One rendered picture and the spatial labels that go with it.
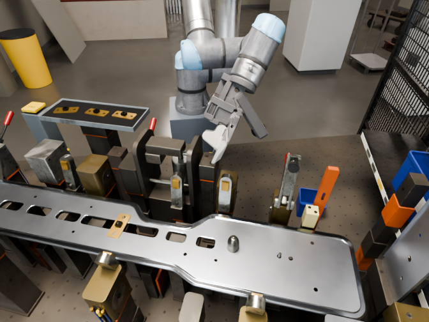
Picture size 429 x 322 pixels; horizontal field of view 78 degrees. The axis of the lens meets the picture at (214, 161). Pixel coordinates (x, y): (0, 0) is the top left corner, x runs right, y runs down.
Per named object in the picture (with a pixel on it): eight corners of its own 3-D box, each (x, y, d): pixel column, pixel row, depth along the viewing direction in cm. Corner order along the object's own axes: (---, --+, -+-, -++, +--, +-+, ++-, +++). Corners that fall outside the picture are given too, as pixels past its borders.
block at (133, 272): (131, 278, 96) (110, 232, 77) (138, 260, 101) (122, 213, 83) (141, 280, 96) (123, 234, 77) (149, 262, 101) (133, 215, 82)
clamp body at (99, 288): (112, 356, 79) (70, 310, 56) (129, 314, 88) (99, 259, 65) (132, 361, 78) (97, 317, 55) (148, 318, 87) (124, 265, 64)
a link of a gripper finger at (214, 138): (193, 154, 58) (207, 123, 62) (217, 166, 58) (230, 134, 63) (195, 148, 55) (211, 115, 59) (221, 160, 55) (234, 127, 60)
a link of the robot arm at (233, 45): (218, 42, 75) (225, 32, 64) (255, 39, 76) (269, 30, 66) (219, 71, 76) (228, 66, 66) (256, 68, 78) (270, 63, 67)
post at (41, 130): (63, 193, 128) (19, 114, 99) (73, 182, 133) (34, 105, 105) (76, 195, 127) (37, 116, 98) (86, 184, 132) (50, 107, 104)
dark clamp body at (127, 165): (138, 236, 110) (115, 167, 85) (149, 213, 119) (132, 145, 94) (154, 239, 109) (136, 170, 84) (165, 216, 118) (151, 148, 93)
